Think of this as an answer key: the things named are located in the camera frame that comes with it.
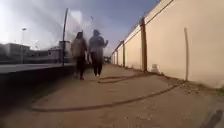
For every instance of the person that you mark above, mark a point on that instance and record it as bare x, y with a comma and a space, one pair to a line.
79, 50
97, 50

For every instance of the long beige wall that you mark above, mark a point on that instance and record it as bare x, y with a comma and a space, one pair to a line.
173, 43

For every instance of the thin dark pole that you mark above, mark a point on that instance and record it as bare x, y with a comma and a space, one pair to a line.
63, 36

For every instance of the low dark wall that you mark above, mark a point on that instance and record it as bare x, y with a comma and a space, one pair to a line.
30, 78

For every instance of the brown dirt path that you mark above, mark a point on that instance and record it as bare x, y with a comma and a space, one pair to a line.
133, 110

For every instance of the low grey buildings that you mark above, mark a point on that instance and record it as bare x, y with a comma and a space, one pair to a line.
20, 53

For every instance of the street lamp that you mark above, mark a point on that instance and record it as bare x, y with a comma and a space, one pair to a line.
22, 43

